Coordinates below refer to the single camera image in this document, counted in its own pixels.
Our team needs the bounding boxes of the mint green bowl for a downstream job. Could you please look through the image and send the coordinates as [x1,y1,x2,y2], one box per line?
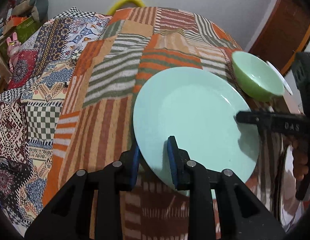
[231,51,284,102]

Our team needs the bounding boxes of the green cardboard box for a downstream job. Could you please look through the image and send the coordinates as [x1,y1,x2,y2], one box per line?
[14,16,42,43]

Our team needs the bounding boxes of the brown wooden door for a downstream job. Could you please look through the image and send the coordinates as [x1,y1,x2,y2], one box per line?
[249,0,310,75]

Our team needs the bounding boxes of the pink bunny toy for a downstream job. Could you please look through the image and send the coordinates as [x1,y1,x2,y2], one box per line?
[6,32,21,73]

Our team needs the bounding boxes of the person's right hand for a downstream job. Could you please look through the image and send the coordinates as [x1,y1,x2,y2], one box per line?
[290,137,309,181]

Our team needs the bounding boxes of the patterned patchwork blanket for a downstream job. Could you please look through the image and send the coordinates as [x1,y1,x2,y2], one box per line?
[0,7,111,233]

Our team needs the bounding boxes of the white spotted bowl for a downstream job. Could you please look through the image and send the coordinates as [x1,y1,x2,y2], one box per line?
[266,61,293,95]

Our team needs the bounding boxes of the grey plush toy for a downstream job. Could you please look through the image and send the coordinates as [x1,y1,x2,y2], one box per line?
[12,0,49,23]

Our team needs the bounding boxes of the mint green plate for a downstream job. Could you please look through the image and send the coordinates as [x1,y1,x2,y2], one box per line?
[133,67,260,187]

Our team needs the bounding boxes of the yellow chair back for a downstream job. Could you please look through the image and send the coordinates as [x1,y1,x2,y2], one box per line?
[106,0,146,16]

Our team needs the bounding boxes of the striped patchwork tablecloth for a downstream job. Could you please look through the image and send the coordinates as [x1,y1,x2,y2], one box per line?
[41,6,303,240]

